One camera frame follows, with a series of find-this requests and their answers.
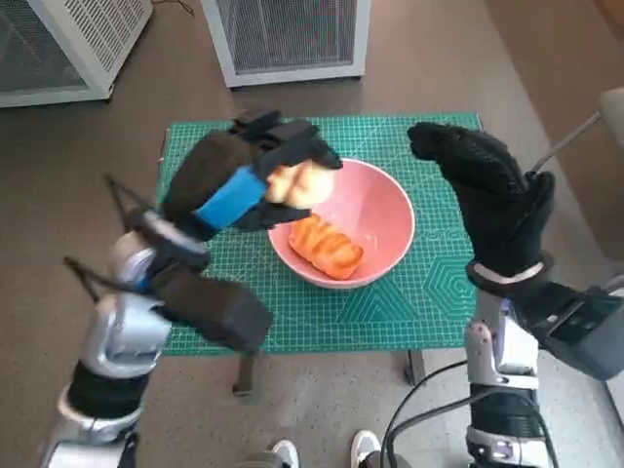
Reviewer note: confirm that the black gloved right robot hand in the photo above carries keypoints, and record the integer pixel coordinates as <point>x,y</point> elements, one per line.
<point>492,205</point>

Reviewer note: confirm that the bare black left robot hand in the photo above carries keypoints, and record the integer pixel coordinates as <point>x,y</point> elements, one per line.
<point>214,170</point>

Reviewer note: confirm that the round toy bread bun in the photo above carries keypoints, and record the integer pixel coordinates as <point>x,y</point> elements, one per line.
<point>302,187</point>

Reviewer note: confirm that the pink bowl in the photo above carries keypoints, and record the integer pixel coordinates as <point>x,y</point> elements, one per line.
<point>380,205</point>

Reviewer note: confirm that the long braided toy bread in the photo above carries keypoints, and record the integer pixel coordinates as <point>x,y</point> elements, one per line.
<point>326,248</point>

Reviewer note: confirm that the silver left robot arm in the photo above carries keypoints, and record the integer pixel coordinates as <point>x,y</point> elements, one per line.
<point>122,331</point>

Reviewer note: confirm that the white mesh front cabinet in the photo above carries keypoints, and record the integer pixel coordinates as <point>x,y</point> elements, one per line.
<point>292,39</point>

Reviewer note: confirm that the beige chair with metal leg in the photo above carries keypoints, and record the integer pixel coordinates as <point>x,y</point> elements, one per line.
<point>613,109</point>

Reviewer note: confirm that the green cutting mat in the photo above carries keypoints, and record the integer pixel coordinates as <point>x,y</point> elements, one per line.
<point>302,312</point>

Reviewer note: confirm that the dark metal table leg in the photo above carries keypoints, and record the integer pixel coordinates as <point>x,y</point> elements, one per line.
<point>415,366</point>
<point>245,373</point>

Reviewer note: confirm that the white cabinet with slotted panel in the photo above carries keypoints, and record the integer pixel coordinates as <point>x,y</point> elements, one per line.
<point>58,49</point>

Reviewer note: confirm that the white flat board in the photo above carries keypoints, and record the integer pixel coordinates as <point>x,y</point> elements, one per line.
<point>616,402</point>

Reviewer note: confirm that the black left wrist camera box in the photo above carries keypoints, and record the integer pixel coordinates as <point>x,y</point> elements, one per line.
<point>219,312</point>

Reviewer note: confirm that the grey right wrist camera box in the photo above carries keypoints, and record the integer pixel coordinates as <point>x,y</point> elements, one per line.
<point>580,326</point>

